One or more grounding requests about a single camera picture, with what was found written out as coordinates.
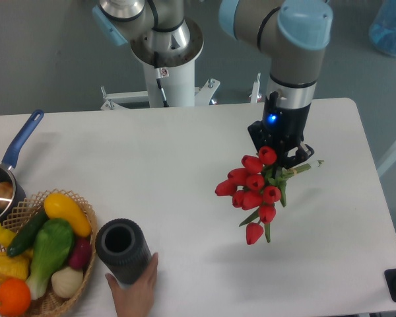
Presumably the green bok choy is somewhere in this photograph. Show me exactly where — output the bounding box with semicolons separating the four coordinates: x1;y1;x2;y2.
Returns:
26;218;75;300

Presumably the yellow corn cob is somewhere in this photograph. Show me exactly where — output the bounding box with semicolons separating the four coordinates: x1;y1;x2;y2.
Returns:
0;252;30;284

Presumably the yellow squash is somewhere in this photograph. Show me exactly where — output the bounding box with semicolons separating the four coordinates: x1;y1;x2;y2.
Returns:
44;193;92;238

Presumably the blue handled saucepan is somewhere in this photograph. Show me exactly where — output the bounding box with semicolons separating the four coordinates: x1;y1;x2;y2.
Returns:
0;110;44;223

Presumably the red tulip bouquet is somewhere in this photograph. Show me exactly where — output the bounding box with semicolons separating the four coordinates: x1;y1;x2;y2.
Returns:
214;146;324;245

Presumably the dark grey ribbed vase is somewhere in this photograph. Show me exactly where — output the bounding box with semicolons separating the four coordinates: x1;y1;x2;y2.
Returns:
95;219;151;285

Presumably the dark green cucumber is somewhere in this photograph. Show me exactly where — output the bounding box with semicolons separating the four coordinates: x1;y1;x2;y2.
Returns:
7;210;49;258

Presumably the orange fruit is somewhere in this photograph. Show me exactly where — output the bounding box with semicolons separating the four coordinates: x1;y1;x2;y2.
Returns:
0;278;31;316

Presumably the white garlic bulb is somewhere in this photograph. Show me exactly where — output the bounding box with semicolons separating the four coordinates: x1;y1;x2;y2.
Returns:
51;266;83;299

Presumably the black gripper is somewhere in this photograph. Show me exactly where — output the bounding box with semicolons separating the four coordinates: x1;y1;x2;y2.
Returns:
247;91;315;168

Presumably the red purple radish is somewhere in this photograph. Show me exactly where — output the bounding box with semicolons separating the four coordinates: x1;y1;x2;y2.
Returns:
68;238;92;269

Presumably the blue translucent container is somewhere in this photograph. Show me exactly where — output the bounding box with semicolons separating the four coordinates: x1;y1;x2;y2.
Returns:
368;0;396;57

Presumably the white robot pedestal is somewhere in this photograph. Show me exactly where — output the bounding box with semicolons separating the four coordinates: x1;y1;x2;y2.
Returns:
101;18;220;110

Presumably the black cable on pedestal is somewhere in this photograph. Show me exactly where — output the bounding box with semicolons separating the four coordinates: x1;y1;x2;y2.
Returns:
152;52;170;108

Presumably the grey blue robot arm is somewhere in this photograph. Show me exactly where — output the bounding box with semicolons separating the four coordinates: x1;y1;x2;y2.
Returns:
92;1;333;168

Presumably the bare human hand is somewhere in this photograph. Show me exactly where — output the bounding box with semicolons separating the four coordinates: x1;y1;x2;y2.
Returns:
105;252;159;317

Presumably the yellow banana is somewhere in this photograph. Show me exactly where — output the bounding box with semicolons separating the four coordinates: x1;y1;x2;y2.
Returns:
0;223;33;260

